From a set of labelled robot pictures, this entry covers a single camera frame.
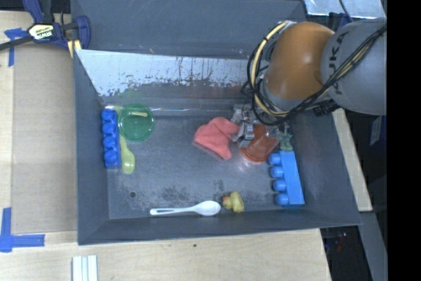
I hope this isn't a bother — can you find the clear orange plastic cup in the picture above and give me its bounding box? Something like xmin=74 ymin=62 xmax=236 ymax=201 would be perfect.
xmin=239 ymin=124 xmax=279 ymax=164

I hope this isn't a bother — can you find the pink cloth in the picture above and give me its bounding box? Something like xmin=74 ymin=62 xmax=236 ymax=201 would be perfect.
xmin=193 ymin=116 xmax=241 ymax=161

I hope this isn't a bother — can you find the light blue studded toy block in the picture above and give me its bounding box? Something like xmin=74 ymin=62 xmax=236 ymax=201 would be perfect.
xmin=267 ymin=150 xmax=306 ymax=207

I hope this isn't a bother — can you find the yellow rubber duck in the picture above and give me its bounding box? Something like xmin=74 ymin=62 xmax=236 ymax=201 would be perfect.
xmin=222 ymin=191 xmax=245 ymax=214

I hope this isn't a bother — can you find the grey metal bin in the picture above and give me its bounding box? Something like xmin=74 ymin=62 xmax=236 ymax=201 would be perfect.
xmin=68 ymin=0 xmax=363 ymax=246

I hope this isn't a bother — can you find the white plastic spoon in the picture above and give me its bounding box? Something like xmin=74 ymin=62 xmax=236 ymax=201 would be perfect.
xmin=149 ymin=200 xmax=222 ymax=217

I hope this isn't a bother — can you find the clear green plastic cup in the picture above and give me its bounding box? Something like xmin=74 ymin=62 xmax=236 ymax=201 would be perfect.
xmin=117 ymin=103 xmax=156 ymax=143

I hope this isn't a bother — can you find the yellow-green plastic spoon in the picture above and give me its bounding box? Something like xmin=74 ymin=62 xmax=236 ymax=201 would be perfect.
xmin=113 ymin=105 xmax=136 ymax=175

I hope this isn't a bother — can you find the dark blue studded toy block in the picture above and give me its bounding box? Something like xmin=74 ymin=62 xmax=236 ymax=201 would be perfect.
xmin=100 ymin=108 xmax=122 ymax=170

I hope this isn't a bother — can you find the pale wood board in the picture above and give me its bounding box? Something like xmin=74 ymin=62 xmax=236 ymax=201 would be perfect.
xmin=11 ymin=43 xmax=374 ymax=236

